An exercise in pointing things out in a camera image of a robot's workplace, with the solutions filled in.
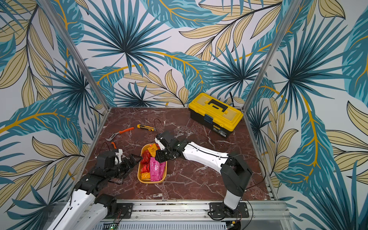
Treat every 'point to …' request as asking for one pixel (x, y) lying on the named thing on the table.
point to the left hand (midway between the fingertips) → (138, 164)
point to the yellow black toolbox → (214, 115)
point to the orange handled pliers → (110, 138)
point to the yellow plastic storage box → (139, 174)
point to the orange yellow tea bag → (152, 149)
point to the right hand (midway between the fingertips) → (157, 157)
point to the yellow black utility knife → (139, 126)
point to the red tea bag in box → (145, 166)
